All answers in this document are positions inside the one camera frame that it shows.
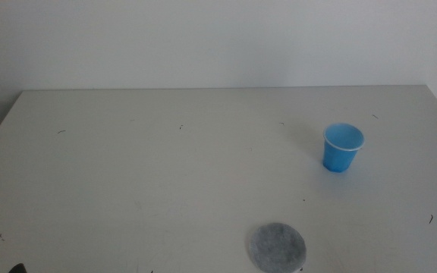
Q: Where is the grey round felt cup mat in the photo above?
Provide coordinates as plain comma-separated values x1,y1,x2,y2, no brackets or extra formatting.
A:
248,222,307,273

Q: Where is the blue plastic cup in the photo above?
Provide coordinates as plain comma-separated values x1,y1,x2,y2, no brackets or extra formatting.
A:
322,122,366,174

